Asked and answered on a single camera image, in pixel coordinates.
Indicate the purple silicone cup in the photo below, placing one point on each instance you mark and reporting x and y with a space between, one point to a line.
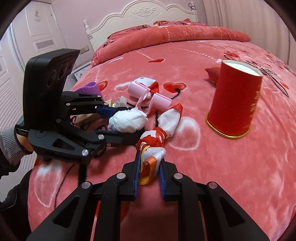
90 88

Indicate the white bedside drawer cabinet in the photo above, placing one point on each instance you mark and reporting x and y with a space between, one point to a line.
79 71

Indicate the pink pleated curtain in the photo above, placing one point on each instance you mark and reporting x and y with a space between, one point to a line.
258 20

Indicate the bed with pink blanket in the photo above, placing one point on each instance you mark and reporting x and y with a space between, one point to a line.
258 170

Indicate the pink plastic roller toy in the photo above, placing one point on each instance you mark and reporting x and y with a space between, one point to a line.
142 93

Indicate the hello kitty plush toy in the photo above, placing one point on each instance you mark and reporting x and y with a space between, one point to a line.
152 84

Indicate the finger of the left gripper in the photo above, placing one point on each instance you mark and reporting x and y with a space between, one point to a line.
75 103
76 145

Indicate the red cylindrical paper can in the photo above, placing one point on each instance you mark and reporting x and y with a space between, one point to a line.
235 99

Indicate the folded red duvet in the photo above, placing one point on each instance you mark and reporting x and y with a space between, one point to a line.
161 32

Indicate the dark red gourd toy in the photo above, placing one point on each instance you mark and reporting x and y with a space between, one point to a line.
213 74

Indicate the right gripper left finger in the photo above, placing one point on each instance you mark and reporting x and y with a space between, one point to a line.
92 211

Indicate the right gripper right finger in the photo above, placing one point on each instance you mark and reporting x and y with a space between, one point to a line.
205 211

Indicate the white carved headboard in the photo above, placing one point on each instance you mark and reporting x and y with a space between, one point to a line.
137 13

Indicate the white tissue wad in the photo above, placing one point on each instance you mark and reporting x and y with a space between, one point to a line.
127 121

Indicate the person's left hand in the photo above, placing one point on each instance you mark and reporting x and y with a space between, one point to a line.
24 144

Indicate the white wardrobe door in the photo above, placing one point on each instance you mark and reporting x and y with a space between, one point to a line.
32 32

